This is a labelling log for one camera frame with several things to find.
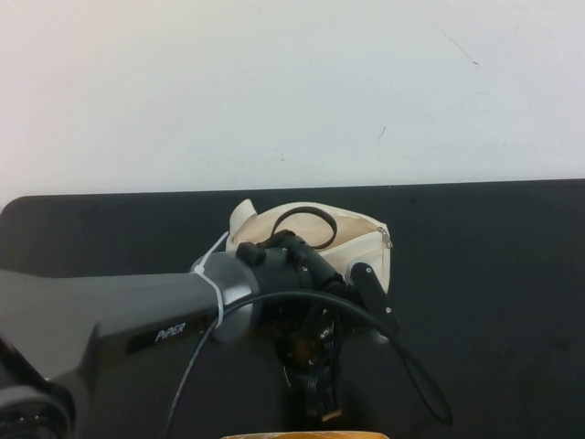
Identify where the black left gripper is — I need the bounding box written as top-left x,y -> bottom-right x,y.
272,302 -> 354,418

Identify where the cream fabric pencil case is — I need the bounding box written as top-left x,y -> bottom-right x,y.
228,198 -> 395,296

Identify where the yellow curved object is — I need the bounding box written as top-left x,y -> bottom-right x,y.
220,429 -> 388,439

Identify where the white zip tie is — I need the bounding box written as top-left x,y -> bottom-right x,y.
193,231 -> 230,331

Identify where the long black cable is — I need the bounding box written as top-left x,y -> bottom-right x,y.
166,292 -> 454,439

